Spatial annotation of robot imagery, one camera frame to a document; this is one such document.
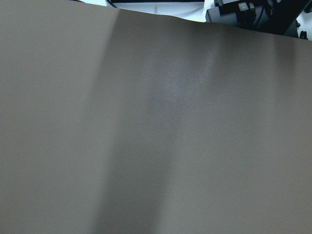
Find black monitor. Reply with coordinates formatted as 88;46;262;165
205;0;312;38

